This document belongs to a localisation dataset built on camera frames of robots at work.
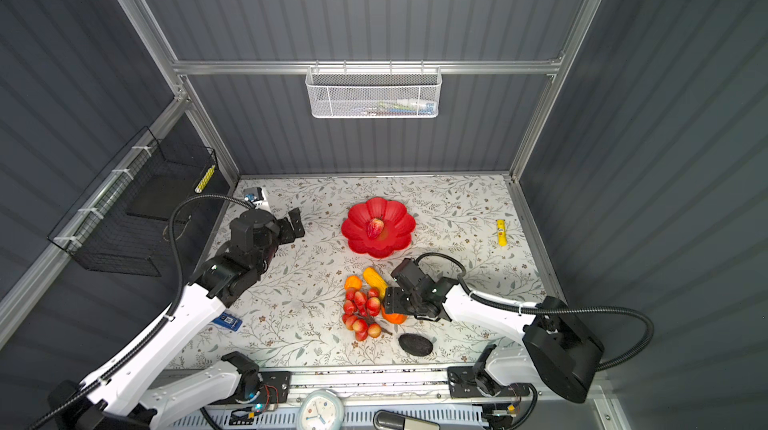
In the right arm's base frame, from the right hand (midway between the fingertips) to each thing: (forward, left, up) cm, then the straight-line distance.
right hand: (395, 306), depth 84 cm
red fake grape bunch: (-2, +9, +2) cm, 10 cm away
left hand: (+14, +28, +25) cm, 40 cm away
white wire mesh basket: (+73, +8, +24) cm, 77 cm away
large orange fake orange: (-4, 0, +3) cm, 5 cm away
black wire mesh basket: (+11, +65, +27) cm, 71 cm away
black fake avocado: (-10, -5, +1) cm, 12 cm away
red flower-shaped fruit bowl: (+28, -1, -4) cm, 28 cm away
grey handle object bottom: (-26, +1, +2) cm, 26 cm away
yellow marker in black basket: (+25, +52, +26) cm, 63 cm away
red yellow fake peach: (+27, +7, 0) cm, 28 cm away
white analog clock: (-24, +17, +1) cm, 30 cm away
